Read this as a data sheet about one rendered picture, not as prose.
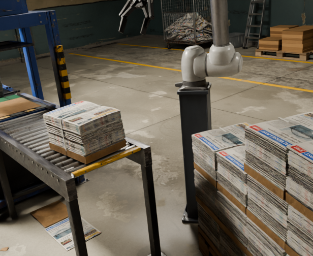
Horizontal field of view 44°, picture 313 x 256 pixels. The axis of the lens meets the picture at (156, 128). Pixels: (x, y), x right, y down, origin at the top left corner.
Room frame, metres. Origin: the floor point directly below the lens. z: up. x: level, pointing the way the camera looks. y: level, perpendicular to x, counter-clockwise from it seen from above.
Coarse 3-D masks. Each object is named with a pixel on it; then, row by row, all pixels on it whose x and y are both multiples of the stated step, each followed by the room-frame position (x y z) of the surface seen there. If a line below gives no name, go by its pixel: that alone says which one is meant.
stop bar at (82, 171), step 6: (132, 150) 1.96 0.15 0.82; (138, 150) 1.99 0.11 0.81; (114, 156) 1.90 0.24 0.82; (120, 156) 1.91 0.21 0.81; (102, 162) 1.85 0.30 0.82; (108, 162) 1.86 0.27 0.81; (84, 168) 1.79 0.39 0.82; (90, 168) 1.80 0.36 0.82; (96, 168) 1.82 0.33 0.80; (72, 174) 1.74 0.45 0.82; (78, 174) 1.75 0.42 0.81
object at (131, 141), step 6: (48, 108) 3.03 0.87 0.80; (54, 108) 3.01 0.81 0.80; (126, 138) 2.20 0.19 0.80; (132, 144) 2.11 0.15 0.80; (138, 144) 2.09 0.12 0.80; (144, 144) 2.08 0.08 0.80; (144, 150) 2.02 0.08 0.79; (150, 150) 2.05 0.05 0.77; (132, 156) 2.12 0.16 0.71; (138, 156) 2.07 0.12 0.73; (144, 156) 2.02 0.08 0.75; (150, 156) 2.04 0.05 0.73; (138, 162) 2.07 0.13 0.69; (144, 162) 2.02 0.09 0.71; (150, 162) 2.04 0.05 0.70
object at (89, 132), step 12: (108, 108) 2.11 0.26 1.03; (72, 120) 1.96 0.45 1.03; (84, 120) 1.94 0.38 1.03; (96, 120) 1.95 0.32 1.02; (108, 120) 2.00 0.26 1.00; (120, 120) 2.05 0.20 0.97; (72, 132) 1.93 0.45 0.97; (84, 132) 1.89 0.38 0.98; (96, 132) 1.93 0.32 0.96; (108, 132) 1.99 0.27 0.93; (120, 132) 2.04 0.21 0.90; (72, 144) 1.95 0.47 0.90; (84, 144) 1.87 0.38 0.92; (96, 144) 1.92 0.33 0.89; (108, 144) 1.98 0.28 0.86; (84, 156) 1.88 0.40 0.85
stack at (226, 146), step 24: (192, 144) 2.10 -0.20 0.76; (216, 144) 1.92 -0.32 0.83; (240, 144) 1.89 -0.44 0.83; (216, 168) 1.84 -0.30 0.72; (240, 168) 1.61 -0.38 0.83; (216, 192) 1.84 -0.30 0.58; (240, 192) 1.60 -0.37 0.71; (264, 192) 1.42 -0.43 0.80; (240, 216) 1.60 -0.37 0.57; (264, 216) 1.42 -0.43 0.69; (288, 216) 1.27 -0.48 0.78; (216, 240) 1.86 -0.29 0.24; (240, 240) 1.61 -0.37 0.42; (264, 240) 1.41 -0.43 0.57; (288, 240) 1.26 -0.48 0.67; (312, 240) 1.14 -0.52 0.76
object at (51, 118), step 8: (72, 104) 2.26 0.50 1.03; (80, 104) 2.24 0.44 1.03; (88, 104) 2.23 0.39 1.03; (96, 104) 2.22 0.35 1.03; (48, 112) 2.16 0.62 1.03; (56, 112) 2.13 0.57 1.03; (64, 112) 2.12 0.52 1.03; (72, 112) 2.11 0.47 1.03; (48, 120) 2.10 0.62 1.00; (56, 120) 2.03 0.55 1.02; (48, 128) 2.12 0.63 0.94; (56, 128) 2.05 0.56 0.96; (56, 136) 2.07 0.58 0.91; (56, 144) 2.08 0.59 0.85
